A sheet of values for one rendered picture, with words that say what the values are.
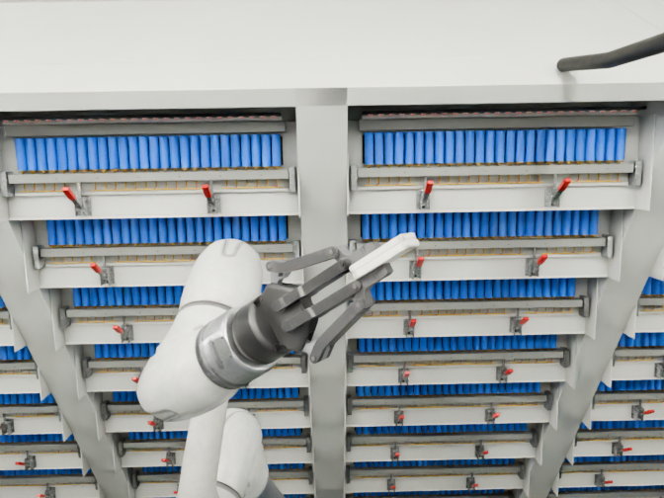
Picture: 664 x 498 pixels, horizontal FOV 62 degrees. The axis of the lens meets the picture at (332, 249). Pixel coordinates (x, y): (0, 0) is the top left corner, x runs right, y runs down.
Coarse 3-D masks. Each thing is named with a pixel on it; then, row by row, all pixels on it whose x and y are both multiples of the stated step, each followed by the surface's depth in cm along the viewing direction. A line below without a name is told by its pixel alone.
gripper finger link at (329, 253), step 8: (328, 248) 58; (336, 248) 58; (304, 256) 60; (312, 256) 60; (320, 256) 59; (328, 256) 58; (336, 256) 58; (272, 264) 63; (280, 264) 62; (288, 264) 61; (296, 264) 61; (304, 264) 60; (312, 264) 60; (280, 272) 62
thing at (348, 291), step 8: (344, 288) 58; (352, 288) 57; (360, 288) 57; (328, 296) 59; (336, 296) 58; (344, 296) 58; (352, 296) 59; (320, 304) 60; (328, 304) 59; (336, 304) 59; (304, 312) 60; (312, 312) 60; (320, 312) 60; (288, 320) 61; (296, 320) 61; (304, 320) 60; (288, 328) 61
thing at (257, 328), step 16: (272, 288) 63; (288, 288) 62; (256, 304) 65; (304, 304) 62; (240, 320) 63; (256, 320) 62; (272, 320) 64; (240, 336) 63; (256, 336) 62; (272, 336) 63; (288, 336) 62; (304, 336) 61; (256, 352) 63; (272, 352) 62; (288, 352) 63
